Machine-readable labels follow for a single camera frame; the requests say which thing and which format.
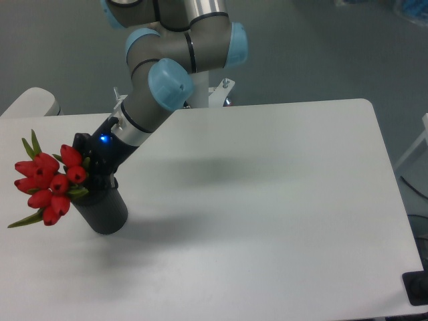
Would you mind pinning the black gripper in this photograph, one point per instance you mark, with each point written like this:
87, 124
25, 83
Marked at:
106, 152

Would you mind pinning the red tulip bouquet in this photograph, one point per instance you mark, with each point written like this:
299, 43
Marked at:
52, 181

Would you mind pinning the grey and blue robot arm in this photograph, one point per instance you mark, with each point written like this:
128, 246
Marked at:
171, 41

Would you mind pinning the dark grey ribbed vase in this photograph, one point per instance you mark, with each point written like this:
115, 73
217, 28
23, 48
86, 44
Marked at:
105, 210

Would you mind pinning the white chair seat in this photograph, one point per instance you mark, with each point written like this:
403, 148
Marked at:
34, 102

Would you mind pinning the black device at table edge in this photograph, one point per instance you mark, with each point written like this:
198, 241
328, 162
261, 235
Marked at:
416, 287

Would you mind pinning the blue items in clear bag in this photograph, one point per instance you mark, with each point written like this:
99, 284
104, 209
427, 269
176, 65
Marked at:
414, 11

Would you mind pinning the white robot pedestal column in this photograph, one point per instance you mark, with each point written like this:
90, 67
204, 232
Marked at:
200, 96

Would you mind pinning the white frame at right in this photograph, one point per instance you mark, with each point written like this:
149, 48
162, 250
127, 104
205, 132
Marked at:
416, 150

